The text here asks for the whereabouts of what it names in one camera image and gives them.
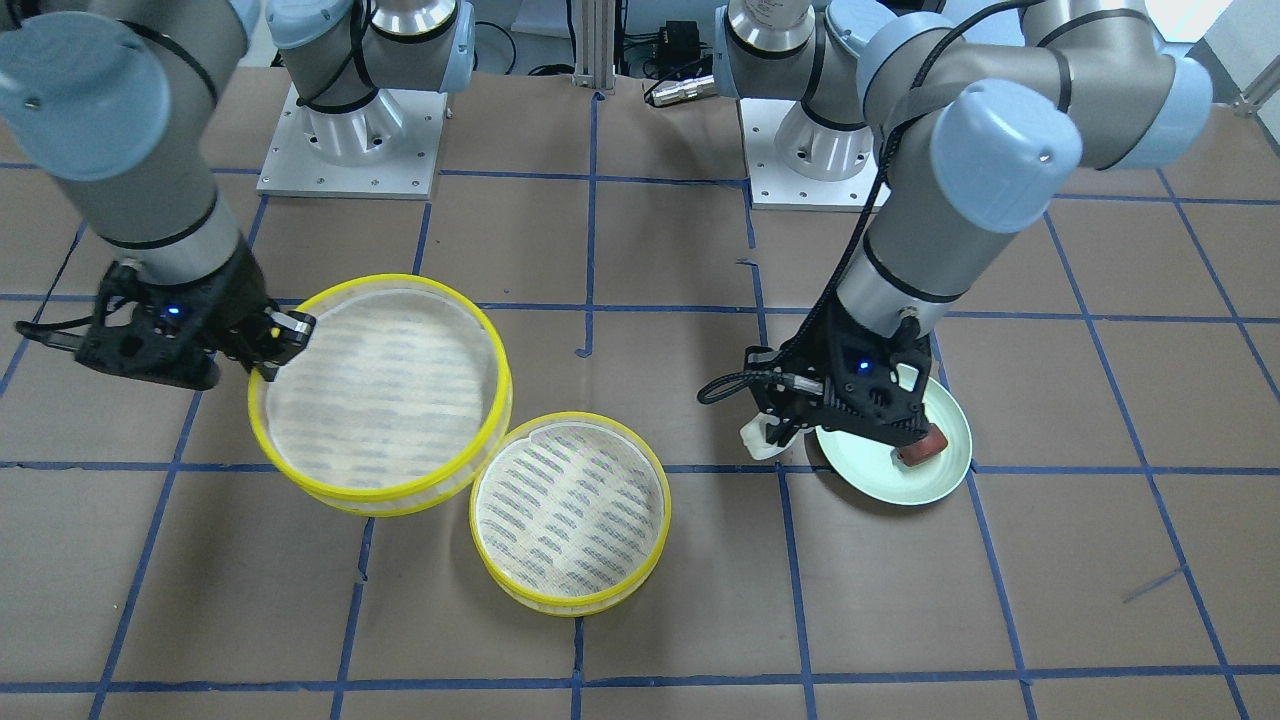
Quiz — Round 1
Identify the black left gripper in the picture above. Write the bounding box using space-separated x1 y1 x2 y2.
745 300 932 448

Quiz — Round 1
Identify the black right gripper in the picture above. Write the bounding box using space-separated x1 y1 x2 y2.
76 245 317 391

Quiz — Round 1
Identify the white steamed bun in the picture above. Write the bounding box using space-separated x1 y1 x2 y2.
739 413 805 461

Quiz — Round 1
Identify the yellow steamer layer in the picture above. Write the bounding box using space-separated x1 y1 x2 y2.
468 413 672 618
247 274 515 518

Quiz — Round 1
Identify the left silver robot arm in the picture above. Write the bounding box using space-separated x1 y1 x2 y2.
698 1 1213 459

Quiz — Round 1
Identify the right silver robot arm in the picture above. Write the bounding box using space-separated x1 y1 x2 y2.
3 1 475 389

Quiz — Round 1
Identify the light green plate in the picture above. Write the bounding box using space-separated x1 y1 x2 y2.
815 379 973 506

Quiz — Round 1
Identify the brown red bun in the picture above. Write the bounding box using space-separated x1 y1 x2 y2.
892 423 950 468

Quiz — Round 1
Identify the black power adapter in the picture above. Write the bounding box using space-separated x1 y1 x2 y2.
655 20 701 67

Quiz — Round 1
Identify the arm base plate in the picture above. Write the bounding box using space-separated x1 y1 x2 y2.
739 99 877 211
257 88 451 201

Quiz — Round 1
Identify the aluminium frame post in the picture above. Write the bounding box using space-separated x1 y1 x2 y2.
567 1 622 95

